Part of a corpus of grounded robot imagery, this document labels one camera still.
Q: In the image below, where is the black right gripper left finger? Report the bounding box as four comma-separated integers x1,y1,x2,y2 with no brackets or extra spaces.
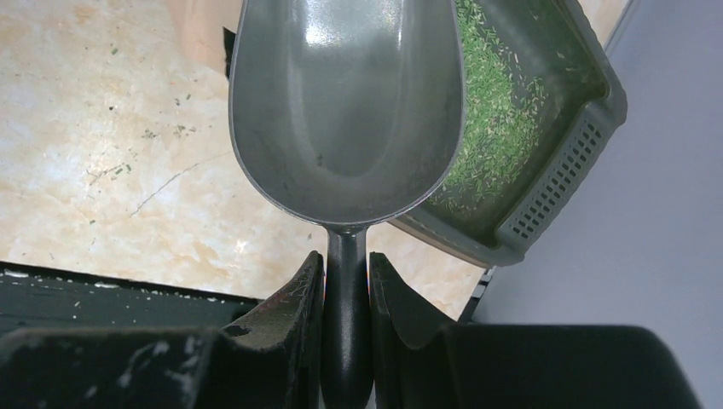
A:
1,252,324,408

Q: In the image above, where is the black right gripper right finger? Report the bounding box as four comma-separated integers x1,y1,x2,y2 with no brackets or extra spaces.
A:
369,252,700,408

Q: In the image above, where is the grey metal scoop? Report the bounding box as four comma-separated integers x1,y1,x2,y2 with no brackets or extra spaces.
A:
228,1,465,408

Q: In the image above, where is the orange cat litter bag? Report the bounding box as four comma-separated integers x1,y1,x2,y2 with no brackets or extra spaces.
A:
165,0,244,76

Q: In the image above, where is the dark green litter box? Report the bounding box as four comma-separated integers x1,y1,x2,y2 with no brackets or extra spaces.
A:
394,1,628,267

